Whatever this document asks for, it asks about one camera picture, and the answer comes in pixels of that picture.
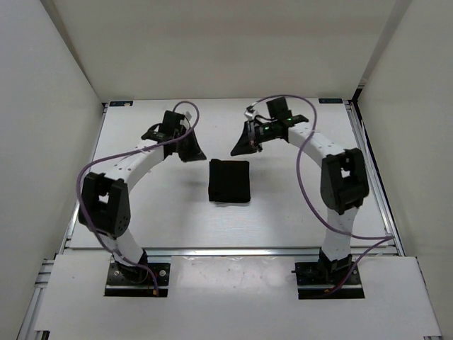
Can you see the black skirt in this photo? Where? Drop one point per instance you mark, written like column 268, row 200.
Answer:
column 229, row 181

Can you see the left blue corner label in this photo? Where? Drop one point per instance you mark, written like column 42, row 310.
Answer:
column 121, row 103

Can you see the blue corner label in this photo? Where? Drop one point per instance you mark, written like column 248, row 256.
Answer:
column 121, row 103
column 330, row 101

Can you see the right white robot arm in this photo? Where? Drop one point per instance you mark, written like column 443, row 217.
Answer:
column 344, row 184

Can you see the right blue corner label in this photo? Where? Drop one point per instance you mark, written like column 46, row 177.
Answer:
column 330, row 101

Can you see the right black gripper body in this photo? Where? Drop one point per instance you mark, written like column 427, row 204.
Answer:
column 266, row 132

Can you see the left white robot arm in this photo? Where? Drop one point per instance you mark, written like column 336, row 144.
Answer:
column 104, row 198

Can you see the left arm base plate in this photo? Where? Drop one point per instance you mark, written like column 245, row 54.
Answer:
column 124, row 281

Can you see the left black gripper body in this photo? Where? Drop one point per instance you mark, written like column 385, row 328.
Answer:
column 180, row 134

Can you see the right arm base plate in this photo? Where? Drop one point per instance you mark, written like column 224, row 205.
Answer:
column 324, row 279

